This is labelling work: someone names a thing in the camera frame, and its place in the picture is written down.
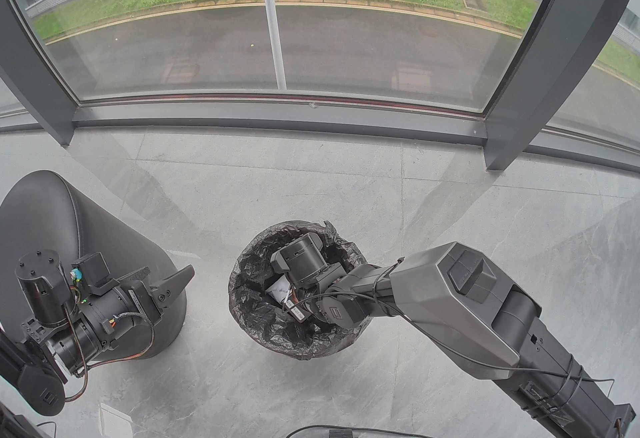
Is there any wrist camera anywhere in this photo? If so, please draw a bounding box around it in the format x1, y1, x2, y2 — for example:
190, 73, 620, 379
70, 252, 121, 297
320, 295, 370, 328

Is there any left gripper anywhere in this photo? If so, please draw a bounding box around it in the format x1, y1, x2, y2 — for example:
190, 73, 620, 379
77, 265, 196, 358

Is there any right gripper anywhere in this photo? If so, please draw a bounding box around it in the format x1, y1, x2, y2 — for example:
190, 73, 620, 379
267, 276, 326, 326

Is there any black cable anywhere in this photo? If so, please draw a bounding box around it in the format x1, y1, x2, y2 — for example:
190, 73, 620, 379
515, 365, 617, 402
285, 423, 426, 438
62, 303, 157, 404

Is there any dark grey round chair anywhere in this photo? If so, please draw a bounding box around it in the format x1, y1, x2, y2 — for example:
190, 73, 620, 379
0, 170, 188, 361

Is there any window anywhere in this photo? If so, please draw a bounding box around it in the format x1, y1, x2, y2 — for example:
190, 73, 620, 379
0, 0, 640, 172

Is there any black plastic bag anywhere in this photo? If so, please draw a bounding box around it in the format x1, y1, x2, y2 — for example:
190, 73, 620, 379
228, 220, 373, 362

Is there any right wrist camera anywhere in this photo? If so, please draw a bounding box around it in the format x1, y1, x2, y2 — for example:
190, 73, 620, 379
320, 295, 370, 328

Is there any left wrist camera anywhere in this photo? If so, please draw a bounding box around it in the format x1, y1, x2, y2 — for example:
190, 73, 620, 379
70, 252, 121, 297

